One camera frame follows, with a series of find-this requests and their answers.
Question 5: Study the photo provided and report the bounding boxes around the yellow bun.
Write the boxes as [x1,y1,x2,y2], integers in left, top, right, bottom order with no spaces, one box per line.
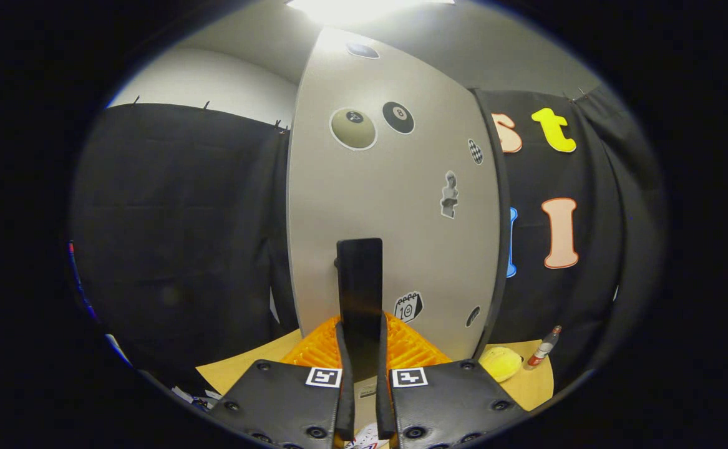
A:
[479,347,523,382]

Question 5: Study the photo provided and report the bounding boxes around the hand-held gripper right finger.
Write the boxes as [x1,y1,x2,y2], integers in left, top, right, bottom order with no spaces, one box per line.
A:
[376,312,527,449]

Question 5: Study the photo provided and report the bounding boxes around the white canvas shoe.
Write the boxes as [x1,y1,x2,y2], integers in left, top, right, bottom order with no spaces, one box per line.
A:
[345,423,382,449]

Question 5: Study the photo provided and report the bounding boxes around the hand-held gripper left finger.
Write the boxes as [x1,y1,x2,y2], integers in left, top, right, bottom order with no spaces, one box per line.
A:
[205,315,355,449]

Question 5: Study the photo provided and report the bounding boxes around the small red label bottle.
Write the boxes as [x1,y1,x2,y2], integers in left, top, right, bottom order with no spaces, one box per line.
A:
[527,325,563,369]

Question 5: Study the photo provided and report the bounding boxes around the black backdrop cloth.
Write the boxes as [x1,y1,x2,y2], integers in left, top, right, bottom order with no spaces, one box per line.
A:
[67,84,669,400]

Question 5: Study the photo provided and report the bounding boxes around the blue and white papers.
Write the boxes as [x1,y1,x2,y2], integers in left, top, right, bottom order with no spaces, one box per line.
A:
[170,385,221,410]

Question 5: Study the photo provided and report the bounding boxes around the dark grey shoe cabinet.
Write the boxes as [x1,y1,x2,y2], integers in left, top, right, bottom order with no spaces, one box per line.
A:
[470,87,509,359]

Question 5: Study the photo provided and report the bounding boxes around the large ceiling light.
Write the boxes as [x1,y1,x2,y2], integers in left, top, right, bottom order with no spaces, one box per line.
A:
[286,0,455,26]

